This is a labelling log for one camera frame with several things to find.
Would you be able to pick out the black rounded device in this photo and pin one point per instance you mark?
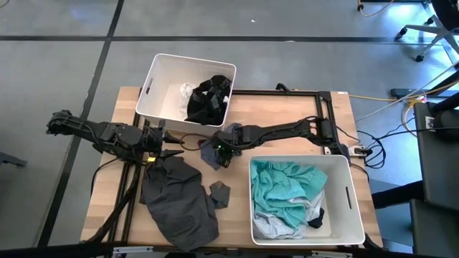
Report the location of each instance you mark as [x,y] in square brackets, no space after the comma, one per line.
[446,125]

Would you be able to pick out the silver metal bracket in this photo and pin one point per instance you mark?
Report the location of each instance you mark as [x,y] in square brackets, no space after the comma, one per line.
[132,252]

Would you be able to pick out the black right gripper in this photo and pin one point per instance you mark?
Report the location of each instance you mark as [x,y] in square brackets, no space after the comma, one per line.
[231,139]

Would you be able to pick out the white plastic bin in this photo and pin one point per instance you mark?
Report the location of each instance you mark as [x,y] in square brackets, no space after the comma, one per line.
[165,89]
[340,172]

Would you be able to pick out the dark grey garment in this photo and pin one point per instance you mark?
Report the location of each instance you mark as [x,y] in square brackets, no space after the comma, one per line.
[179,204]

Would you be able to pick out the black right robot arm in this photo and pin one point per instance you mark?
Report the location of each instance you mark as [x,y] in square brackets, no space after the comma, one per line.
[287,129]

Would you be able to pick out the black garment with white print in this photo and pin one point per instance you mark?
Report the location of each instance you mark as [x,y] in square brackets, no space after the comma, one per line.
[208,104]

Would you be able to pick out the pile of mixed clothes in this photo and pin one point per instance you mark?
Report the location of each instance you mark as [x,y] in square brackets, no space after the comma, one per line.
[283,186]

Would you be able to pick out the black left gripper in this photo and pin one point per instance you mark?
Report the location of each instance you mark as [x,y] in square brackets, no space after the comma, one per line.
[154,143]

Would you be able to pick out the grey stand foot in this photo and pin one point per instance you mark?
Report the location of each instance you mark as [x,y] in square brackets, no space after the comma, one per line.
[12,159]

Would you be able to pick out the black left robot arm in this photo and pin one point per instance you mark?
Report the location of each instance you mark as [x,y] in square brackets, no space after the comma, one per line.
[89,129]

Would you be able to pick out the black floor beam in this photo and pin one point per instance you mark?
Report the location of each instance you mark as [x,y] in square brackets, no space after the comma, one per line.
[398,195]

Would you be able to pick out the black aluminium frame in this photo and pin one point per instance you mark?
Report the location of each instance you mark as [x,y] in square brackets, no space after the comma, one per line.
[125,200]

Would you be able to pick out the dark grey sock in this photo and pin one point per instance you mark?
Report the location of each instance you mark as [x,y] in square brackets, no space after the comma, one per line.
[219,193]

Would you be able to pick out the blue-grey garment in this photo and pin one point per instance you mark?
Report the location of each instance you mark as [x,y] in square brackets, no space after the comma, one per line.
[209,157]

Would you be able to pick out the white-legged office chair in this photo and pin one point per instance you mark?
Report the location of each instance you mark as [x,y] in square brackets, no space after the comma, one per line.
[441,28]

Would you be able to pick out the black cart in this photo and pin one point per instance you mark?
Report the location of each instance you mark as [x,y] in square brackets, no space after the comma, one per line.
[437,172]

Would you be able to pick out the black floor rail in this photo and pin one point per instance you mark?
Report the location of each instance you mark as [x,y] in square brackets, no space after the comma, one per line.
[405,93]

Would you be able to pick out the navy blue garment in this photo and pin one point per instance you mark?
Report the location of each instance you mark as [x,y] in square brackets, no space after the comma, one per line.
[316,220]

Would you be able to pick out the light grey-blue shirt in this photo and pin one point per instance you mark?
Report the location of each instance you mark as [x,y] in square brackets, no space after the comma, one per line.
[272,227]

